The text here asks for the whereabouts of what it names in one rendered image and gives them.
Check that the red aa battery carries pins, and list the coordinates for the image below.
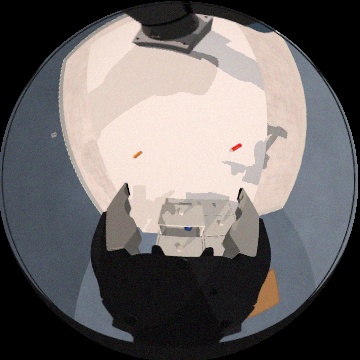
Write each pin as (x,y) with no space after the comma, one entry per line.
(236,147)

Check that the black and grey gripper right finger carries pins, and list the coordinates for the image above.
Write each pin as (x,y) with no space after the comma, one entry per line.
(247,243)

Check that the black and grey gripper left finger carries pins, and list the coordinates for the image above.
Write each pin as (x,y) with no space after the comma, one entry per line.
(116,238)

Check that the beige chest of drawers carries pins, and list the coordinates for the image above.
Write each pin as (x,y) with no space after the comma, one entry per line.
(202,237)

